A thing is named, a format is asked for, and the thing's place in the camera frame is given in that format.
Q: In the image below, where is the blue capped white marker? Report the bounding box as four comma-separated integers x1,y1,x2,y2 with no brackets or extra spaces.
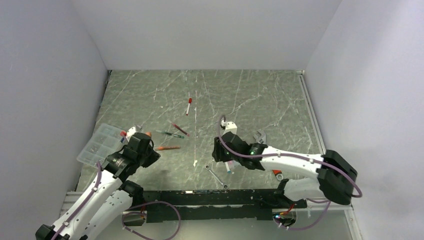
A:
225,161,234,174

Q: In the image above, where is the red capped white marker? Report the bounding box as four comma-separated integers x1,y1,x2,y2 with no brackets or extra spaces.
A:
185,97,193,116

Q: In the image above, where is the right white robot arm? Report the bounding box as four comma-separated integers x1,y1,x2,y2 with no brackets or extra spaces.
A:
212,132,362,208

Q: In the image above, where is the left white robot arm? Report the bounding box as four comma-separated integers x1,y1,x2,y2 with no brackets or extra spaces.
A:
35,131,161,240

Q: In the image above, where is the orange marker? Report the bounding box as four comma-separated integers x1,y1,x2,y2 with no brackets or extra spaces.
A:
155,146,181,151

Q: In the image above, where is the green marker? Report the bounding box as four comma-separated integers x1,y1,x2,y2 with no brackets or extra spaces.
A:
155,130,185,139

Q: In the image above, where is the clear plastic parts box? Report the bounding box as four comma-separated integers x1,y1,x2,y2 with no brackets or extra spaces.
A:
76,123,122,168

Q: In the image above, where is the dark red marker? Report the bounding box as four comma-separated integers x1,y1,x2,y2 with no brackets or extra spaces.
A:
167,120,190,137

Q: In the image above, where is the silver ratchet wrench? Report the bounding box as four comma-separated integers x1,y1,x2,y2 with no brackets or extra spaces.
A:
205,165,229,190

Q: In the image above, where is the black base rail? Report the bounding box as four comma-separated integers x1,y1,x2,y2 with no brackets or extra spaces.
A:
128,189,307,223

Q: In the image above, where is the aluminium side rail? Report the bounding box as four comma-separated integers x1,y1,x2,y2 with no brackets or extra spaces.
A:
296,70,327,154

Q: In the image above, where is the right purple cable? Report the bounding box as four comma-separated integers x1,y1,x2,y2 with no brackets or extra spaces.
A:
216,114,364,232

